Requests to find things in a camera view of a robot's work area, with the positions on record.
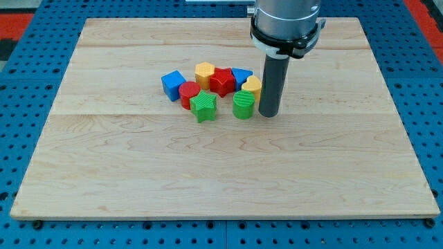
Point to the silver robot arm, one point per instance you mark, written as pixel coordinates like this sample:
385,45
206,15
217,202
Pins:
286,19

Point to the blue triangle block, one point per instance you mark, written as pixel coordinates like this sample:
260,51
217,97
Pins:
240,76

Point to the red star block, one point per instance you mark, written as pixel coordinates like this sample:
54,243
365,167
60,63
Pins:
222,82

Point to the yellow hexagon block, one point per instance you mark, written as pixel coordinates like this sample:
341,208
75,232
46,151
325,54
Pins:
203,72

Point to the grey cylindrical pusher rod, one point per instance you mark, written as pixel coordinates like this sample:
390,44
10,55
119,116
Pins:
274,75

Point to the blue cube block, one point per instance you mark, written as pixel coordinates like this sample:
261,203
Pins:
171,83

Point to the light wooden board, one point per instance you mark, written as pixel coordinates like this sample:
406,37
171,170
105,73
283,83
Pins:
114,147

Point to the yellow heart block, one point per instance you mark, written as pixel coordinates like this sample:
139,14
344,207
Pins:
254,85

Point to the green cylinder block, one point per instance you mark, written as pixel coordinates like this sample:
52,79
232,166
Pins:
243,104

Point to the green star block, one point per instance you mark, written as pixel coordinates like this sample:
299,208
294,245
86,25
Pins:
204,106

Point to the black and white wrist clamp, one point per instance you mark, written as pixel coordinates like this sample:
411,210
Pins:
284,48

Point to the red cylinder block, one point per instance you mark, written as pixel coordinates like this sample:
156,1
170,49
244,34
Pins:
187,91

